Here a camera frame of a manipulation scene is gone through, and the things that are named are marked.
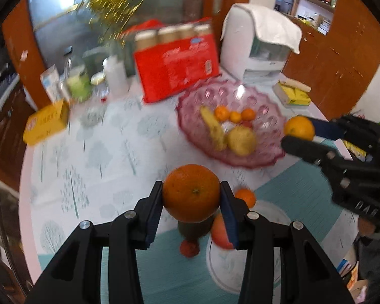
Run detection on green label plastic bottle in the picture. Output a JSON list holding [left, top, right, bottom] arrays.
[[64, 56, 92, 102]]

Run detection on large orange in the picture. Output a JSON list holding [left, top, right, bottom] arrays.
[[163, 164, 220, 223]]

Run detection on large red apple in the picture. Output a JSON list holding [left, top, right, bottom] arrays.
[[211, 213, 234, 250]]

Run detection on yellow flat box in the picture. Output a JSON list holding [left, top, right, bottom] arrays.
[[23, 100, 70, 146]]

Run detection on teal printed placemat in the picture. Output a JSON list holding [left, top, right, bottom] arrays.
[[30, 157, 355, 303]]

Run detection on spotted yellow banana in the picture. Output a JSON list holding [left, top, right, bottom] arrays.
[[200, 106, 227, 151]]

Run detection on small white blue carton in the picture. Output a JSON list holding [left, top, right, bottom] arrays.
[[40, 65, 62, 104]]

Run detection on small red apple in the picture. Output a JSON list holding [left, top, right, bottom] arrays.
[[180, 239, 200, 258]]

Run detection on red drink multipack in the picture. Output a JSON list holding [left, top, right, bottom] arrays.
[[132, 18, 220, 103]]

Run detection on pink glass fruit bowl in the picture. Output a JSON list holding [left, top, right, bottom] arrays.
[[176, 77, 286, 169]]

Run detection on white appliance with cloth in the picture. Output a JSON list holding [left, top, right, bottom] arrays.
[[220, 3, 303, 84]]

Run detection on yellow-orange orange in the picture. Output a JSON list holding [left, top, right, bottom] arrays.
[[283, 115, 315, 141]]

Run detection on white plastic bottle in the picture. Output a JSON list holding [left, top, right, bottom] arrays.
[[103, 55, 129, 97]]

